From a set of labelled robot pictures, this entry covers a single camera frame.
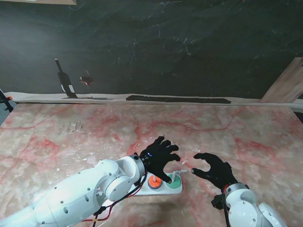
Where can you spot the leaning wooden plank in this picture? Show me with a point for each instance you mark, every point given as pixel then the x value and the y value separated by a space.
pixel 286 82

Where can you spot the white Hanoi tower base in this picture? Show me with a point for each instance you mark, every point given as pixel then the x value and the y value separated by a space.
pixel 163 191

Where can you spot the black tripod stand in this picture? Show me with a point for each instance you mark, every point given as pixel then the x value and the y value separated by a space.
pixel 3 99

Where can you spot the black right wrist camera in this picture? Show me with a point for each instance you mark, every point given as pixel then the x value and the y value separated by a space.
pixel 217 202

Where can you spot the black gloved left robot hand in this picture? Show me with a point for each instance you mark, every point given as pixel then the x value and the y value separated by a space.
pixel 158 158

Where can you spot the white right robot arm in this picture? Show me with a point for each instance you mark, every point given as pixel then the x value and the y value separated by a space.
pixel 243 205

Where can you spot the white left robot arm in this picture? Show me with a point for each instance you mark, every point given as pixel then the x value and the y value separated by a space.
pixel 78 196

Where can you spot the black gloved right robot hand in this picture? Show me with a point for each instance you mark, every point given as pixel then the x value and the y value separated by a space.
pixel 220 172

